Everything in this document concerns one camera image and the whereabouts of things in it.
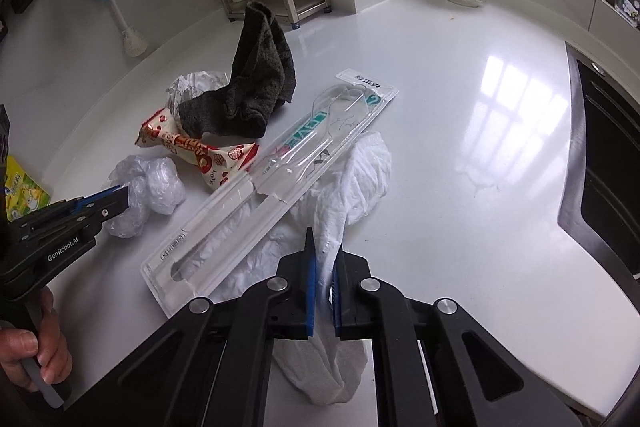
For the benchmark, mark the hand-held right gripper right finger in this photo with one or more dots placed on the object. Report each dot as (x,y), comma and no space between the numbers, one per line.
(337,297)

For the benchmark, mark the dark grey cloth rag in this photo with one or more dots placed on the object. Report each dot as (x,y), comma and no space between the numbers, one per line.
(255,72)

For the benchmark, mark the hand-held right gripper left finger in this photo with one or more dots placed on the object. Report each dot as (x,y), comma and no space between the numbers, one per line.
(311,287)

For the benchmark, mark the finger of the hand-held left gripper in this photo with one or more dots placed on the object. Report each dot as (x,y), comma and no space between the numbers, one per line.
(112,209)
(100,196)

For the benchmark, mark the black kitchen sink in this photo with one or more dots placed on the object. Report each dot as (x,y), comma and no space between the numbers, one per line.
(610,157)

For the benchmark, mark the clear plastic bag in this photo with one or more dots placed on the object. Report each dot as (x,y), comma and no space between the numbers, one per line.
(155,182)

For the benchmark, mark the clear toothbrush package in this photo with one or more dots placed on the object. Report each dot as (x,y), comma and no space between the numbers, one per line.
(240,217)

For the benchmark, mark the person's left hand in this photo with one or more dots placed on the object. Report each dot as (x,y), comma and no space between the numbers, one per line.
(55,347)

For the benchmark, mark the printed glass mug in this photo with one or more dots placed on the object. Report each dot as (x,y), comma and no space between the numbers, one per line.
(627,2)

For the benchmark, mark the red and cream snack wrapper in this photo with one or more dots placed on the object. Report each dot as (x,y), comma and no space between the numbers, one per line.
(200,152)

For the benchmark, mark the white and blue bottle brush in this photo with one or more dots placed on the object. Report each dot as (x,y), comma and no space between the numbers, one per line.
(132,42)

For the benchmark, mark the green and yellow pouch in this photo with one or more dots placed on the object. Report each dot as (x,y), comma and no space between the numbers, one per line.
(25,192)

